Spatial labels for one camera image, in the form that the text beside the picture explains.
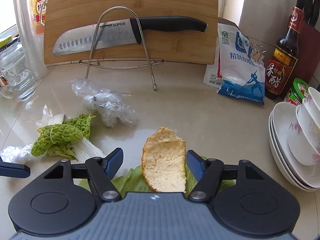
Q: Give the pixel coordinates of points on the dark vinegar bottle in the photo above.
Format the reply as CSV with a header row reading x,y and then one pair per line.
x,y
285,56

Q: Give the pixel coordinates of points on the stacked white plates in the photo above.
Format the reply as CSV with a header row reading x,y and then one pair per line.
x,y
303,177

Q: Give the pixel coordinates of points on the glass mug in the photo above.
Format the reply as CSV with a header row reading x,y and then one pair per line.
x,y
19,77

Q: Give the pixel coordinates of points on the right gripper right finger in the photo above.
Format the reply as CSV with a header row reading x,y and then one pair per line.
x,y
207,173

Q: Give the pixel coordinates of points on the orange peel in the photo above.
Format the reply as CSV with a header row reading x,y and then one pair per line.
x,y
163,161

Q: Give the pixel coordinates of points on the large orange label bottle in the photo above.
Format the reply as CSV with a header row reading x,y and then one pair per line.
x,y
38,8

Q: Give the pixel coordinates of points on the green lid jar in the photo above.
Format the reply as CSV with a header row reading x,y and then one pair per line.
x,y
297,92

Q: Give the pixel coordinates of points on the white plastic wrap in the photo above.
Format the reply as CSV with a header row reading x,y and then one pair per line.
x,y
18,155

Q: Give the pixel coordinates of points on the red knife block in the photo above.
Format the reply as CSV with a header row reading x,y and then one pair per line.
x,y
308,43

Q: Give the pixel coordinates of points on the napa cabbage leaf piece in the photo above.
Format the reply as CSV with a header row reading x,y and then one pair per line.
x,y
67,139

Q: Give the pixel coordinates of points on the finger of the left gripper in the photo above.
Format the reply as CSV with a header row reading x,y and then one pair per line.
x,y
14,170

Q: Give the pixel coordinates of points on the santoku kitchen knife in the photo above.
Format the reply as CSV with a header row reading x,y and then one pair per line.
x,y
121,32

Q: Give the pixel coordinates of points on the clear plastic bag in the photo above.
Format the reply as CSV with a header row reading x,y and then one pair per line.
x,y
109,104

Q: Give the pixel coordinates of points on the metal wire board rack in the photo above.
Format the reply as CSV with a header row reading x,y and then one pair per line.
x,y
124,54

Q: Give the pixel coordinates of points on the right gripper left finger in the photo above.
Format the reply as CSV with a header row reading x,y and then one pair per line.
x,y
101,171

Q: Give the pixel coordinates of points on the green cabbage leaf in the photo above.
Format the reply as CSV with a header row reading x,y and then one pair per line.
x,y
132,182

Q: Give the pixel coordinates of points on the blue white salt bag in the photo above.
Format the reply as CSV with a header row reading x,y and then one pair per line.
x,y
234,72

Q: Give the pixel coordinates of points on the stacked floral bowls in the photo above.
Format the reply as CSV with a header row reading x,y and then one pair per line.
x,y
303,134

